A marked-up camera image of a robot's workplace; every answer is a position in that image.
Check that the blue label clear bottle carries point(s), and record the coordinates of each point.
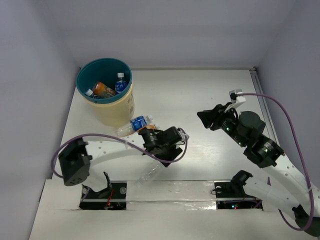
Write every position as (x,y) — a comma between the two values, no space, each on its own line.
(121,83)

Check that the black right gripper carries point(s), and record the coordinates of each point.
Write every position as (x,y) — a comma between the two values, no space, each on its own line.
(215,115)

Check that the large clear ribbed bottle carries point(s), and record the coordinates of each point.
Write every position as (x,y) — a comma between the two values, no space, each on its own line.
(91,94)

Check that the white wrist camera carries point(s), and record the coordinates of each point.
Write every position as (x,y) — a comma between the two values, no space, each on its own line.
(183,135)
(235,99)

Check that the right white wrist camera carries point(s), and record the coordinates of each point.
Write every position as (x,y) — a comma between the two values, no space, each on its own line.
(235,99)

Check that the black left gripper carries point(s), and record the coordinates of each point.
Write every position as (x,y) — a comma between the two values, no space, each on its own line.
(173,152)

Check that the small blue label bottle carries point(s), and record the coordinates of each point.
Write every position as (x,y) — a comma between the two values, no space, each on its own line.
(134,125)

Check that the orange label tea bottle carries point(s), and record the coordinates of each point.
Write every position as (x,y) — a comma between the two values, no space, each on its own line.
(103,90)

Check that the orange bottle dark label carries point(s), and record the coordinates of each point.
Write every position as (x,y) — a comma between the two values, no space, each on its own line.
(147,127)

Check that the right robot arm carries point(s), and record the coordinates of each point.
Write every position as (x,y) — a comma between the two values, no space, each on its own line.
(302,200)

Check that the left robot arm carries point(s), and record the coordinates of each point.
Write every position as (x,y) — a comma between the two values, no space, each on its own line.
(77,157)

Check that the teal and cream bin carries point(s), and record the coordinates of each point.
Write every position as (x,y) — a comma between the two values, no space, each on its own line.
(114,111)

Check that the silver taped front rail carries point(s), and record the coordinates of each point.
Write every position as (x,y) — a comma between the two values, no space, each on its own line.
(167,196)

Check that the clear bottle white cap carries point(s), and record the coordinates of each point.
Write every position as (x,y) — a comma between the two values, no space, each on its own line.
(149,174)

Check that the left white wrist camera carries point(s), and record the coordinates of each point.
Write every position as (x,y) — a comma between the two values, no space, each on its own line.
(183,135)

